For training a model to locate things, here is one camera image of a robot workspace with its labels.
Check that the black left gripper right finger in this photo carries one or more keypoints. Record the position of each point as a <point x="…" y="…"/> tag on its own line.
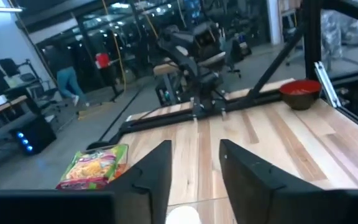
<point x="247" y="186"/>

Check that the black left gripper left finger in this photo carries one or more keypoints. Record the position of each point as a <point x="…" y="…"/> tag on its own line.
<point x="148" y="199"/>

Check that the pink ramen packet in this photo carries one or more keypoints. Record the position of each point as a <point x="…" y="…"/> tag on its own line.
<point x="89" y="169"/>

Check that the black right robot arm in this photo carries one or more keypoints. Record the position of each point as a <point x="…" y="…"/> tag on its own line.
<point x="194" y="71"/>

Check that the black office chair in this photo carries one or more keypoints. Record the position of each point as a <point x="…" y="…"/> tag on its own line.
<point x="236" y="53"/>
<point x="9" y="67"/>

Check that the red black bowl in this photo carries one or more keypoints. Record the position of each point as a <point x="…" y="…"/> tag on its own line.
<point x="300" y="99"/>

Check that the red object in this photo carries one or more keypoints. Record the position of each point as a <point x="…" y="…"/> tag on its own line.
<point x="102" y="60"/>

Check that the grey camouflage jacket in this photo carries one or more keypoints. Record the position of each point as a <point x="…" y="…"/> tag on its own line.
<point x="331" y="37"/>

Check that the black computer blue lights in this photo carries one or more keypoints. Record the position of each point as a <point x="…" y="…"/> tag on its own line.
<point x="39" y="137"/>

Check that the person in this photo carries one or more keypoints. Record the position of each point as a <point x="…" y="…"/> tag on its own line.
<point x="67" y="81"/>

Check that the wooden desk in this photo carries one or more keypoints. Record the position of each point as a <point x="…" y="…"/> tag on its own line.
<point x="5" y="107"/>

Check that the black aluminium frame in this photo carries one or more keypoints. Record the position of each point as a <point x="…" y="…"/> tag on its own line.
<point x="166" y="119"/>

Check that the white metal bracket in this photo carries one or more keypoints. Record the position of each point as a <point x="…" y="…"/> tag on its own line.
<point x="326" y="84"/>

